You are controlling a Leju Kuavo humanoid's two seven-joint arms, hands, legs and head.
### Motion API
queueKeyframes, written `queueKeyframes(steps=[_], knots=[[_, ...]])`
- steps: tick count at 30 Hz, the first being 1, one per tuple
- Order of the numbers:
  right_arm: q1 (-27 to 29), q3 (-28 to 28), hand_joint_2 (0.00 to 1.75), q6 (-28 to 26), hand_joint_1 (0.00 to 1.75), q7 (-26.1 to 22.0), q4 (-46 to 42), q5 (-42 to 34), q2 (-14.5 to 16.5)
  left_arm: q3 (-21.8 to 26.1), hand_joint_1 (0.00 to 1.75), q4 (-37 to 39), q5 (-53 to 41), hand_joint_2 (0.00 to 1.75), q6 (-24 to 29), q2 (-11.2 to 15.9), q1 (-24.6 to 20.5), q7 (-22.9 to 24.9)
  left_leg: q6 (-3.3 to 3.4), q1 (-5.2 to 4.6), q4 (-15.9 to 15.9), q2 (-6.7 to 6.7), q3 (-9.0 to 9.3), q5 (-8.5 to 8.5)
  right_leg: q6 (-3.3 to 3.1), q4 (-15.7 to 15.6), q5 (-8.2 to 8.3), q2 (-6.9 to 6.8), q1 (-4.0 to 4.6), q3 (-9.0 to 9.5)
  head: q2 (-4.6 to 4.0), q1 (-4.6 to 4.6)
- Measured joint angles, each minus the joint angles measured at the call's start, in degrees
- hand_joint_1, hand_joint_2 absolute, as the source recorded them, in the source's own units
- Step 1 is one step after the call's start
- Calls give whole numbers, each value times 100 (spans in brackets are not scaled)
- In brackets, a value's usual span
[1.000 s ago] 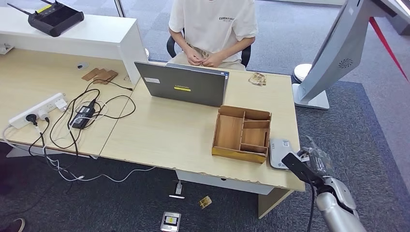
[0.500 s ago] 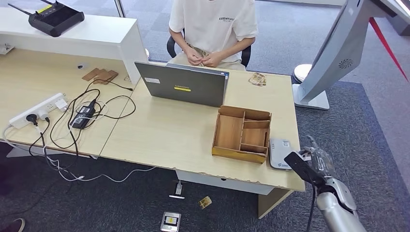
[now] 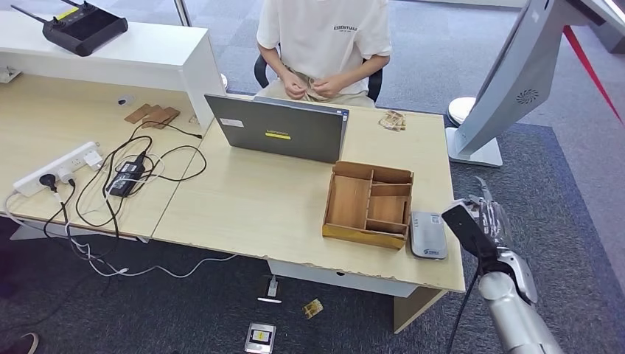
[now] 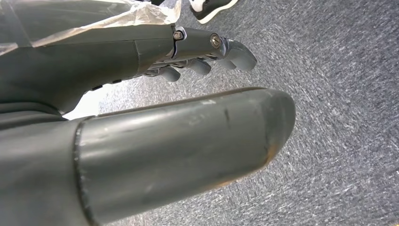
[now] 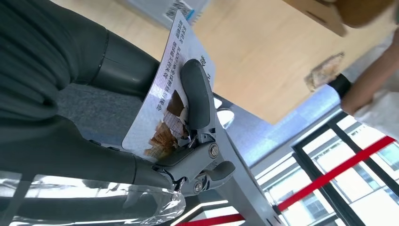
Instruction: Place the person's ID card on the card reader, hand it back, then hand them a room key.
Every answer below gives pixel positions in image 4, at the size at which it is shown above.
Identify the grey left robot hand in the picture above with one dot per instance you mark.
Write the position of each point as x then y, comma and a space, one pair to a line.
171, 143

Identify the clear plastic film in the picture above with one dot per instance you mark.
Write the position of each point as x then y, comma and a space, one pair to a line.
140, 15

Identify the dark sneaker white sole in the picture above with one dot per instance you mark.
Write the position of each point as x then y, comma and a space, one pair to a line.
212, 9

